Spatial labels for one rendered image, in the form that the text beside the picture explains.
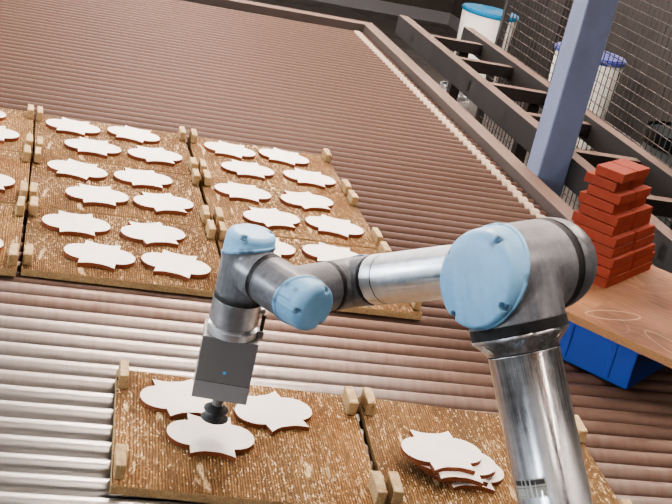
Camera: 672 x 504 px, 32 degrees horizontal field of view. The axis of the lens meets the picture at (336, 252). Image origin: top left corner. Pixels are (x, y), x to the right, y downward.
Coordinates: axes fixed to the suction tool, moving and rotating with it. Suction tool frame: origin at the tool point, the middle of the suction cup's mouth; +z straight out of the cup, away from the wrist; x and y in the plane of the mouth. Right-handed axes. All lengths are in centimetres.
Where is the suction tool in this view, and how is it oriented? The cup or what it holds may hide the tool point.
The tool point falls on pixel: (214, 417)
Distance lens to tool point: 185.3
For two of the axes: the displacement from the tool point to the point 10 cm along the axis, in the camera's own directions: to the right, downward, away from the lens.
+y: -9.8, -1.8, -1.2
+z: -2.1, 9.1, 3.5
